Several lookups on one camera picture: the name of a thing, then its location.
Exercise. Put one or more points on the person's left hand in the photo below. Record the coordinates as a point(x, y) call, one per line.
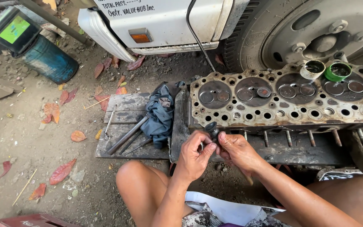
point(189, 160)

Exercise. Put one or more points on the upright dark wooden plank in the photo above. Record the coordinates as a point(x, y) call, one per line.
point(179, 132)

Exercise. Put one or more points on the person's left leg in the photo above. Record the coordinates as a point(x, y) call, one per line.
point(140, 189)

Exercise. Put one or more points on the dark wooden plank platform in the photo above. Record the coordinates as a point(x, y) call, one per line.
point(121, 104)

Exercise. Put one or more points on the black suction cup lapping tool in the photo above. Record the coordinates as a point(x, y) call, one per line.
point(211, 127)

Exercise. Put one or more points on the blue metal drum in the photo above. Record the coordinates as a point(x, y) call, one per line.
point(48, 60)

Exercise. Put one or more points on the white printed sack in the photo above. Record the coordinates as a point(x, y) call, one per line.
point(339, 175)

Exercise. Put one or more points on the grey truck wheel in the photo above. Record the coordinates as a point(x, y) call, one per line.
point(295, 28)

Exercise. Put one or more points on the scattered dry red leaves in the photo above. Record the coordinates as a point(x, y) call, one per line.
point(62, 171)

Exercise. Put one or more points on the person's right leg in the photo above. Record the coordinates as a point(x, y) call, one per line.
point(351, 195)

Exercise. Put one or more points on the black battery with green label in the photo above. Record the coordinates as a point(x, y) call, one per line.
point(11, 30)

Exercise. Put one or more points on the small green open tin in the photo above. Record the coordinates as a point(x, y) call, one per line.
point(334, 75)

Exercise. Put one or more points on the silver combination wrench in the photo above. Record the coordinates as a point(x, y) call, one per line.
point(110, 121)

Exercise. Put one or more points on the thin dark screwdriver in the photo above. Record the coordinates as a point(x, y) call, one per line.
point(131, 142)
point(138, 146)

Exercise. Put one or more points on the red plastic crate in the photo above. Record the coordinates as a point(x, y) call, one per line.
point(26, 220)

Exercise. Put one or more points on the small white open tin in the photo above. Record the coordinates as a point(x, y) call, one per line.
point(310, 72)

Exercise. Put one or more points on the person's patterned shorts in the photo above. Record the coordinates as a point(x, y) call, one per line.
point(206, 217)

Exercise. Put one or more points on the long dark wooden bench board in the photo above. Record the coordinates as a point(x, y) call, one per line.
point(298, 151)

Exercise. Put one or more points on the thin bamboo stick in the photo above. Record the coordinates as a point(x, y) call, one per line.
point(96, 103)
point(25, 187)

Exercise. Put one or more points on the slanted grey metal pole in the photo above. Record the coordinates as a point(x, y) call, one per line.
point(58, 23)

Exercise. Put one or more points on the dark blue cloth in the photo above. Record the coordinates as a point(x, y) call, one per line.
point(159, 116)

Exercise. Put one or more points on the rusty engine cylinder head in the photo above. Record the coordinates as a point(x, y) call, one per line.
point(282, 107)

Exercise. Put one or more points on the thick grey metal bar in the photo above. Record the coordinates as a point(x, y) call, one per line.
point(127, 135)

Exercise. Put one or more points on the white truck body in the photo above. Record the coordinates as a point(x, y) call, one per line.
point(168, 22)

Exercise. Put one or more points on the person's leg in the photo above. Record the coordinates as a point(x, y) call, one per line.
point(140, 189)
point(351, 195)

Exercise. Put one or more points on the person's right hand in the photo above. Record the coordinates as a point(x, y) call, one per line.
point(239, 154)

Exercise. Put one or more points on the thin black bent rod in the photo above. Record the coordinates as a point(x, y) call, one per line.
point(197, 37)

